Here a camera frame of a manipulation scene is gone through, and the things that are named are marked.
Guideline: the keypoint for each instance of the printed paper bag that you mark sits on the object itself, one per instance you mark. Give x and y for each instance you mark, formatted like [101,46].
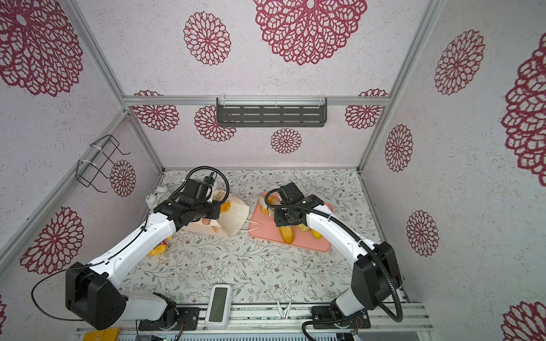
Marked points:
[228,224]

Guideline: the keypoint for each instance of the yellow block at front edge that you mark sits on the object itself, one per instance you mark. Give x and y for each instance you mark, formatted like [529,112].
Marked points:
[110,334]

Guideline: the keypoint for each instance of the long baguette fake bread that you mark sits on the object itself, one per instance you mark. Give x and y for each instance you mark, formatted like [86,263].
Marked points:
[287,234]

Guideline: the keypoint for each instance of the white alarm clock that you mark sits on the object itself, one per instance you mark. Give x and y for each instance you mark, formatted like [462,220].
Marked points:
[157,196]

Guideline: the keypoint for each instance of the striped ring doughnut fake bread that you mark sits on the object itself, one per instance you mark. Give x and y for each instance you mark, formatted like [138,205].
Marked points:
[266,204]

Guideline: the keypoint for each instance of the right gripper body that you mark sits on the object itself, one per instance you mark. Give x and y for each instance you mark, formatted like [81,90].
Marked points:
[283,217]

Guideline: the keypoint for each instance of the white plastic clip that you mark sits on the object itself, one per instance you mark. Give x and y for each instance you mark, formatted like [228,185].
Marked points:
[284,311]

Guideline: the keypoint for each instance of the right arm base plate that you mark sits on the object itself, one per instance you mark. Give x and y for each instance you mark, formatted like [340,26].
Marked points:
[328,317]

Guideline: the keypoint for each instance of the dark grey wall shelf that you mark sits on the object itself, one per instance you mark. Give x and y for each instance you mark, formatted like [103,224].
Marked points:
[271,113]

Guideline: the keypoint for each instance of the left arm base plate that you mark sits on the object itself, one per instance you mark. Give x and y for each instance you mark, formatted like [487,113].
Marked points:
[185,319]

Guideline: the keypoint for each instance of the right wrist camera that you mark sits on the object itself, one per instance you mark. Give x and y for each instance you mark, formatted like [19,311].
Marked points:
[290,194]

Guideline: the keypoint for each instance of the yellow plush toy red dress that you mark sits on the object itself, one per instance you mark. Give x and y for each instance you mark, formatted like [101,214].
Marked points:
[159,249]

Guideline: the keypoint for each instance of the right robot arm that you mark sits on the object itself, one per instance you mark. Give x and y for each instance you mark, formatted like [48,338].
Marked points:
[375,275]

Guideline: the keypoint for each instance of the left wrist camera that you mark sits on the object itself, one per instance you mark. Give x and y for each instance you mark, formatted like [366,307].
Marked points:
[196,192]

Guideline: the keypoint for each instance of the black wire wall rack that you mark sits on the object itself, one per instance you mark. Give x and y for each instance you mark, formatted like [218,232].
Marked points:
[89,169]

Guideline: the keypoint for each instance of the white digital timer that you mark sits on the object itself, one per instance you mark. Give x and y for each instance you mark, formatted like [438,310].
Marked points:
[219,306]

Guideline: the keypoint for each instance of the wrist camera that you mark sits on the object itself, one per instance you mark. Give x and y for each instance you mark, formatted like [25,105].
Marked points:
[290,194]
[196,192]

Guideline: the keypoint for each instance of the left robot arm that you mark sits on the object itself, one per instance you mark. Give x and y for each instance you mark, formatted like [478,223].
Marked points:
[92,290]

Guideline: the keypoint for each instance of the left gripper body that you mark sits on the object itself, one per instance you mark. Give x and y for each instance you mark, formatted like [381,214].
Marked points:
[207,210]

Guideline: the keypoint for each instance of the small round fake bread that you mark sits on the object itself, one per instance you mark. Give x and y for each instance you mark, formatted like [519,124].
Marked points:
[303,228]

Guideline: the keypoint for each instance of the pink plastic tray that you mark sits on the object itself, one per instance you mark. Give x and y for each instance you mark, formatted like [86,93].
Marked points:
[262,227]

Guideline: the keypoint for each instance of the yellow orange striped fake bread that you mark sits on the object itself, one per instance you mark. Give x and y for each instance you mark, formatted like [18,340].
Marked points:
[225,207]

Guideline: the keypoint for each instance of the small yellow fake bread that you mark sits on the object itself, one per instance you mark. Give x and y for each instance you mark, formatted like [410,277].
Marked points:
[317,235]

